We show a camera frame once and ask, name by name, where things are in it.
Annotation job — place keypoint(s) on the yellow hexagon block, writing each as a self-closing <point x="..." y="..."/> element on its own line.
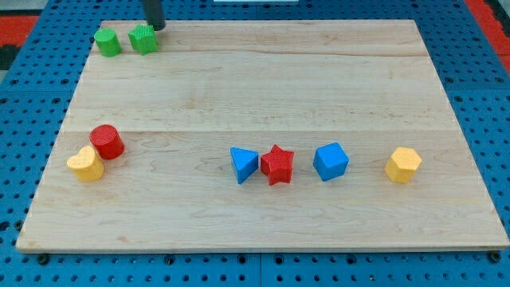
<point x="402" y="165"/>

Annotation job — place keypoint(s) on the green cylinder block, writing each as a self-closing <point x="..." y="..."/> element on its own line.
<point x="107" y="42"/>

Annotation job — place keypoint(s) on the red star block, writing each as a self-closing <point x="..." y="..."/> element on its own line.
<point x="277" y="165"/>

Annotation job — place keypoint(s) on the blue cube block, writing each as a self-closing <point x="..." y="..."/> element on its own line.
<point x="330" y="161"/>

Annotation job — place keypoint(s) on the light wooden board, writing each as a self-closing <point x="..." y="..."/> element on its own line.
<point x="369" y="85"/>

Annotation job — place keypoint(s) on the green star block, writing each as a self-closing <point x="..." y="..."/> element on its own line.
<point x="143" y="39"/>

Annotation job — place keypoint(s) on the blue triangle block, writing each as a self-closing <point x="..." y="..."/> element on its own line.
<point x="244" y="162"/>

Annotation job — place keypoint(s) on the red cylinder block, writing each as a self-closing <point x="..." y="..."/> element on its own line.
<point x="107" y="141"/>

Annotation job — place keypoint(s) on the yellow heart block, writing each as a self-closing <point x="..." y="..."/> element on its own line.
<point x="86" y="165"/>

